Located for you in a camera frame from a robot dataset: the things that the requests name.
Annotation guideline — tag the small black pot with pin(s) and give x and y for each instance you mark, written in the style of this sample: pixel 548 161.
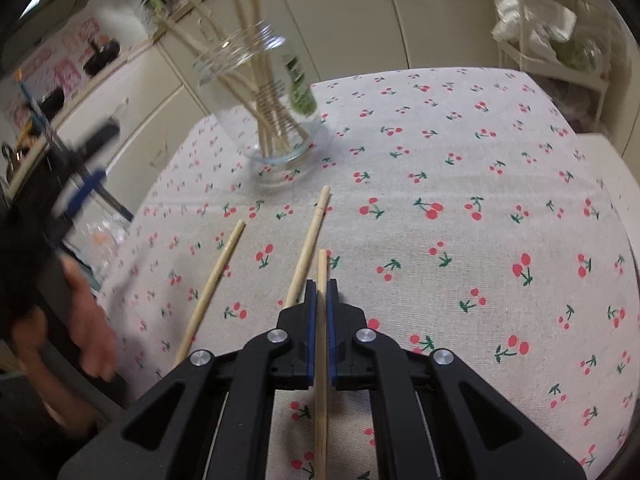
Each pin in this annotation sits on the small black pot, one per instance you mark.
pixel 54 101

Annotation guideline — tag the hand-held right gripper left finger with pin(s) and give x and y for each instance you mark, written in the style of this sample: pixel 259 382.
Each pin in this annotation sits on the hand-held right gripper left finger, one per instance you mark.
pixel 311 330

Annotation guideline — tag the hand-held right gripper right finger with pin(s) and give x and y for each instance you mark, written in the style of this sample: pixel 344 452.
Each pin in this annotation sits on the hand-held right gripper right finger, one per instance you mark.
pixel 331 330

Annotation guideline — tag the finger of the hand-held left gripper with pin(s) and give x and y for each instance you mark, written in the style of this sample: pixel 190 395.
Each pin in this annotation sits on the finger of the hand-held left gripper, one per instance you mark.
pixel 97 140
pixel 85 187

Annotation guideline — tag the bunch of wooden chopsticks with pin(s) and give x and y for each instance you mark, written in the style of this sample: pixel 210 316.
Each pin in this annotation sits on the bunch of wooden chopsticks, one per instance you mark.
pixel 265 105

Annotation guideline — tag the clear glass jar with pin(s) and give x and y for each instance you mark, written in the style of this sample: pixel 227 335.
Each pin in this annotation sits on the clear glass jar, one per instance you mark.
pixel 225 110

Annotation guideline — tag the white plastic bag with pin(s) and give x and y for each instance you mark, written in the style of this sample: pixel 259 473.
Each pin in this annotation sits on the white plastic bag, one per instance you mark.
pixel 530 15

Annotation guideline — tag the cherry print tablecloth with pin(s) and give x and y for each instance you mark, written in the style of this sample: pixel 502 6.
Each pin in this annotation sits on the cherry print tablecloth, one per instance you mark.
pixel 450 260

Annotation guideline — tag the white shelf rack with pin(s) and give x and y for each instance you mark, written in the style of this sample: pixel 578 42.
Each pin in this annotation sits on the white shelf rack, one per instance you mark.
pixel 520 60

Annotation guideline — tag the person's left hand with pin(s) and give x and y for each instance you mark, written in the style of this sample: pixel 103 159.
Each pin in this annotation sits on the person's left hand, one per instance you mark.
pixel 90 320

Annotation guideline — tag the cream kitchen base cabinet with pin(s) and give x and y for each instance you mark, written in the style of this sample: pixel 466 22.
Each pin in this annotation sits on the cream kitchen base cabinet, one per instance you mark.
pixel 350 10

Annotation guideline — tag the clear plastic bin bag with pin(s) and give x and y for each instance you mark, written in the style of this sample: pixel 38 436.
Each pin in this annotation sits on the clear plastic bin bag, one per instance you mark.
pixel 102 247

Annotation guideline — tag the black wok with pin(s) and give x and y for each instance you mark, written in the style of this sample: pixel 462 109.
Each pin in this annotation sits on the black wok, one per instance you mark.
pixel 102 57

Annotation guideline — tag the wooden chopstick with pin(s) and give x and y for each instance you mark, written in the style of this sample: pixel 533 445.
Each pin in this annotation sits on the wooden chopstick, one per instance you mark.
pixel 312 230
pixel 322 270
pixel 215 280

